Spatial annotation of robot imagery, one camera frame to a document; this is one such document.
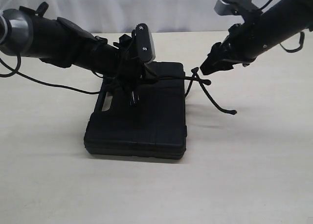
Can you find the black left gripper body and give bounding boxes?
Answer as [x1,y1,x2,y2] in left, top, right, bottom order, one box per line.
[112,33,146,87]

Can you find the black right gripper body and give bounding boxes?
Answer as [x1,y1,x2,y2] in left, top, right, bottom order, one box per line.
[220,23,256,65]

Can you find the black cord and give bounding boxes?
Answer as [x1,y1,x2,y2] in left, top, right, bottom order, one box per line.
[107,67,238,116]

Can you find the black plastic carrying case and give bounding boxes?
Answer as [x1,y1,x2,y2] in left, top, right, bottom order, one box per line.
[84,62,187,159]

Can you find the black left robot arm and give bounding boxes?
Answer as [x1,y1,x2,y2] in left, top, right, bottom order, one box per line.
[0,2,157,105]

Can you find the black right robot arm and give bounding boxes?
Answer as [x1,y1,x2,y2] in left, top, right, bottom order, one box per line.
[200,0,313,75]

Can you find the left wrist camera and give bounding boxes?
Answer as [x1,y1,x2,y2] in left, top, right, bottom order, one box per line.
[135,23,156,64]

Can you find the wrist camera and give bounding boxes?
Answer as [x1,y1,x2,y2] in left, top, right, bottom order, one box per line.
[214,0,263,21]
[135,23,156,64]

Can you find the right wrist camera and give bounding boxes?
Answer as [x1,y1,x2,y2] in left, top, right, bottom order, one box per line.
[214,0,263,21]

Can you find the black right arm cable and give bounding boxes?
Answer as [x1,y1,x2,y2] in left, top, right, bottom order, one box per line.
[259,0,306,54]

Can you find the black thin arm cable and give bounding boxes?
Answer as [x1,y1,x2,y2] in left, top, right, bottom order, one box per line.
[0,55,101,95]

